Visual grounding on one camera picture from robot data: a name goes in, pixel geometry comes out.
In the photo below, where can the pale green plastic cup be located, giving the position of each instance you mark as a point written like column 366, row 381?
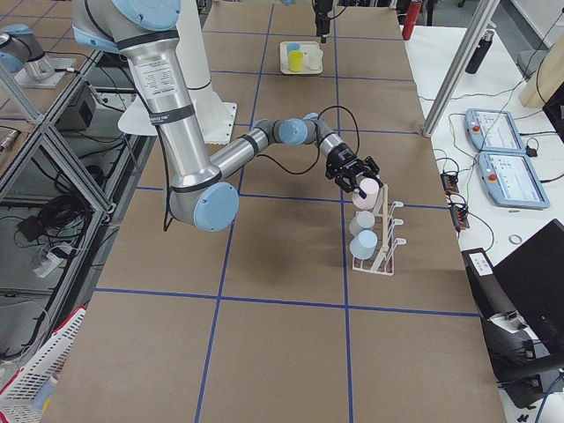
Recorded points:
column 315, row 60

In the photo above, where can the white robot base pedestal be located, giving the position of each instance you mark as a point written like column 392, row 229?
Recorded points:
column 215, row 117

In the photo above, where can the white perforated basket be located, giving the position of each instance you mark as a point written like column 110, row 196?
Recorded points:
column 26, row 396

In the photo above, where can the black water bottle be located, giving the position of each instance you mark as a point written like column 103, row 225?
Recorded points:
column 480, row 52

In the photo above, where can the white wire cup rack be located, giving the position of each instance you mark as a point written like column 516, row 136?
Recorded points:
column 382, row 261

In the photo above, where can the wooden board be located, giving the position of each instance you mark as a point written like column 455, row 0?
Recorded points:
column 546, row 80

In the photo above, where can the teach pendant tablet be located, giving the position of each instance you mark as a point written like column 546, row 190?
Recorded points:
column 511, row 181
column 493, row 130

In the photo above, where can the cream plastic serving tray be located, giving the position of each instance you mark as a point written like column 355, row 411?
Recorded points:
column 306, row 46

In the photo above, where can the pink plastic cup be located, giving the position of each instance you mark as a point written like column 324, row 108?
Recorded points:
column 365, row 198

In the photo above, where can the red cylindrical bottle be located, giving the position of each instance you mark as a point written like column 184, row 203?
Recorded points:
column 411, row 19

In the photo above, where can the yellow plastic cup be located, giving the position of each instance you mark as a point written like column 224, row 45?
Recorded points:
column 295, row 61

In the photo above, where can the black laptop computer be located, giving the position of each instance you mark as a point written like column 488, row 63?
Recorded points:
column 532, row 278

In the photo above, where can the grey plastic cup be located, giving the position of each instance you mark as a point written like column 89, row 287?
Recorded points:
column 362, row 220

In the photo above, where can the upper teach pendant tablet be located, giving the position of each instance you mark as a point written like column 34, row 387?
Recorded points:
column 493, row 130

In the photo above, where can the aluminium frame pillar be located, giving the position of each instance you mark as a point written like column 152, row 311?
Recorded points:
column 479, row 22

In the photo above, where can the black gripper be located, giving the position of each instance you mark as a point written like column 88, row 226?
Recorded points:
column 321, row 20
column 342, row 160

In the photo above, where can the light blue plastic cup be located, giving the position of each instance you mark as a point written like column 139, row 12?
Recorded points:
column 363, row 244

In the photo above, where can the lower teach pendant tablet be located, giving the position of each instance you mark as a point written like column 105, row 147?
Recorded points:
column 511, row 181

